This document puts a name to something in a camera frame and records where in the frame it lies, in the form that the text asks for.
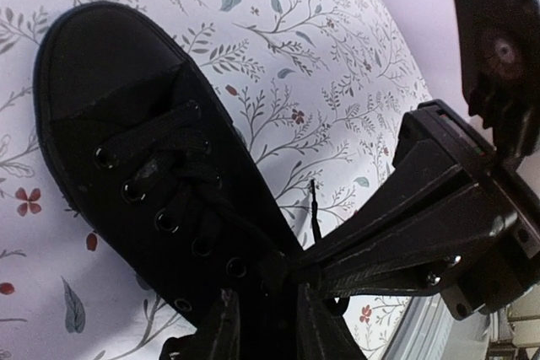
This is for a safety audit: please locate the black shoelace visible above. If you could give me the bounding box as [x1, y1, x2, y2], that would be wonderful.
[96, 100, 351, 319]

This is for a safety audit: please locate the front aluminium rail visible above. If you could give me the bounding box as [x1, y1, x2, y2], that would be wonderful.
[383, 292, 540, 360]

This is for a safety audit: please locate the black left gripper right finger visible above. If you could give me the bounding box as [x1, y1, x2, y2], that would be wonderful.
[295, 284, 365, 360]

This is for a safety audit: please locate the black shoe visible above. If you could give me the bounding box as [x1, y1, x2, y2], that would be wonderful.
[32, 2, 364, 360]

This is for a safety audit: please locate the floral tablecloth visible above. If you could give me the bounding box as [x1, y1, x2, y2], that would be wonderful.
[1, 0, 429, 359]

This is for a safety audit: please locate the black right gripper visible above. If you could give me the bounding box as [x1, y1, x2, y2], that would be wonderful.
[295, 100, 539, 320]

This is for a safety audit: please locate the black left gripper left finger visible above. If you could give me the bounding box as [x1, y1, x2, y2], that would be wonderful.
[159, 289, 240, 360]

